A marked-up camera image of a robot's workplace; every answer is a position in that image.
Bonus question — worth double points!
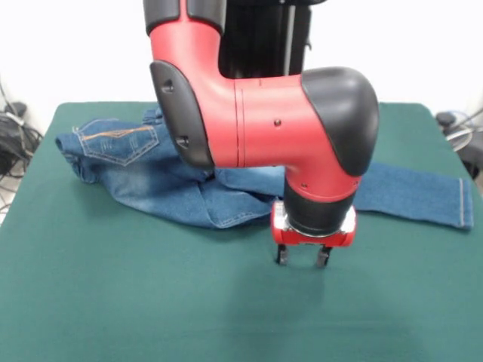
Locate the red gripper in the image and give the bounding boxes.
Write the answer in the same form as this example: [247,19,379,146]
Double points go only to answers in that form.
[270,201,358,268]

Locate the blue denim jeans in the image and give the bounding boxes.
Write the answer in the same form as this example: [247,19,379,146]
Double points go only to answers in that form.
[54,108,475,232]

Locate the dark green table cloth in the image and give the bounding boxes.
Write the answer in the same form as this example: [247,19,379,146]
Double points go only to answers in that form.
[0,101,483,362]

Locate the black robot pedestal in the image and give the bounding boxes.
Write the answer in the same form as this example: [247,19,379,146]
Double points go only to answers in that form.
[217,0,314,80]

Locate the black cable tangle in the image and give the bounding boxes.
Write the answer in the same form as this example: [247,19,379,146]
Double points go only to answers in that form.
[0,112,43,180]

